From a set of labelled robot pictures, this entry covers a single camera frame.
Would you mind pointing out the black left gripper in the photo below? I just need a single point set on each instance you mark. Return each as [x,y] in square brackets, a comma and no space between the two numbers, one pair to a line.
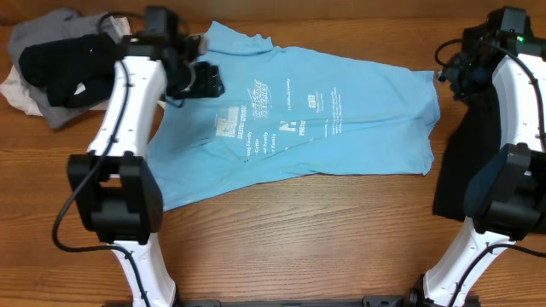
[209,84]

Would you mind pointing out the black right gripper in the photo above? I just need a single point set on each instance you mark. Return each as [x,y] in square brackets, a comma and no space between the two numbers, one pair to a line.
[452,79]

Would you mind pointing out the light blue t-shirt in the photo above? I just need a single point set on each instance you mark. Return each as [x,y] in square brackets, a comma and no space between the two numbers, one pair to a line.
[291,112]

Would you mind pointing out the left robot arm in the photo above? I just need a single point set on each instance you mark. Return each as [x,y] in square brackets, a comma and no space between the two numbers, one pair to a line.
[114,189]

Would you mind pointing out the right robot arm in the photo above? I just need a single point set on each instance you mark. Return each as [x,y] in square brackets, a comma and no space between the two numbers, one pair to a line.
[470,254]

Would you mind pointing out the black garment at right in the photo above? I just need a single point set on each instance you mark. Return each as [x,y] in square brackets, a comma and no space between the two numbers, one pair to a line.
[493,169]

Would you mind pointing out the grey folded garment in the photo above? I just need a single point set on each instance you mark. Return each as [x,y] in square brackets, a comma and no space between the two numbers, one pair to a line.
[57,25]

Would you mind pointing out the white folded garment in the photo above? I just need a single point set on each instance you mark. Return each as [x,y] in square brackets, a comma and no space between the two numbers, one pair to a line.
[17,94]

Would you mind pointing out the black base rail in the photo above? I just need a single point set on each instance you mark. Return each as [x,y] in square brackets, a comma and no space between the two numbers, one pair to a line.
[369,301]

